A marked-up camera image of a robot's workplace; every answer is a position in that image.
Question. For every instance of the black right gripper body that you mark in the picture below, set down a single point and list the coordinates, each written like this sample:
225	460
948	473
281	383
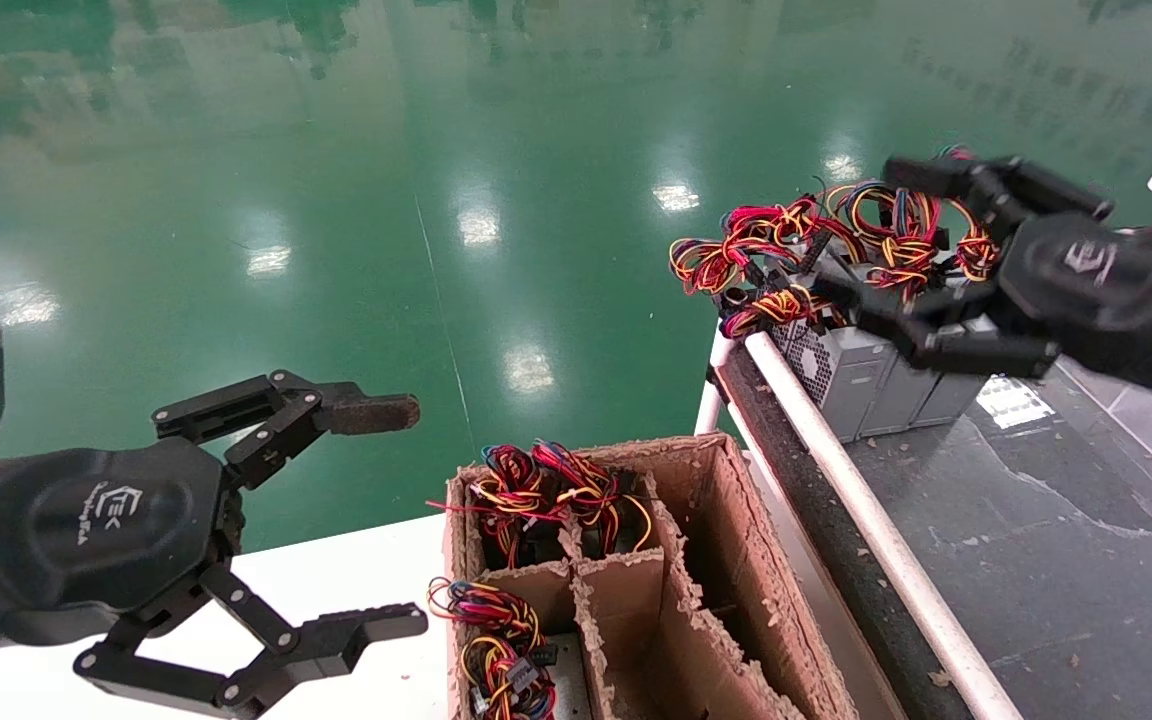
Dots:
1106	275

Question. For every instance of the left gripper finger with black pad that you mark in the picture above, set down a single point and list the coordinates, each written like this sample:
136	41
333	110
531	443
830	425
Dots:
336	635

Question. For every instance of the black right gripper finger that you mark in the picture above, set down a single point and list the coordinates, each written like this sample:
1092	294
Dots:
996	185
976	355

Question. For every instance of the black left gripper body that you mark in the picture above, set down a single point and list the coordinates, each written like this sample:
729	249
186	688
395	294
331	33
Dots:
86	530

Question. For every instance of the left gripper finger worn pad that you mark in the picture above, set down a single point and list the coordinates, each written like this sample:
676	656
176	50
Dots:
296	408

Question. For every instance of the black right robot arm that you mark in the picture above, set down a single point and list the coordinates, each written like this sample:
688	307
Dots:
1136	365

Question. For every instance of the black conveyor side strip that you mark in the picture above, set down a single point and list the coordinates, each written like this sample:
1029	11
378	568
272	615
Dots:
836	540

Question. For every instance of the brown cardboard divider box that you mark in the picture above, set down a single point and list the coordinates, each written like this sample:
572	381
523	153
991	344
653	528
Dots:
726	540

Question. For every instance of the white conveyor frame post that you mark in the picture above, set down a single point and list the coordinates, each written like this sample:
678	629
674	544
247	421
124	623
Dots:
708	410

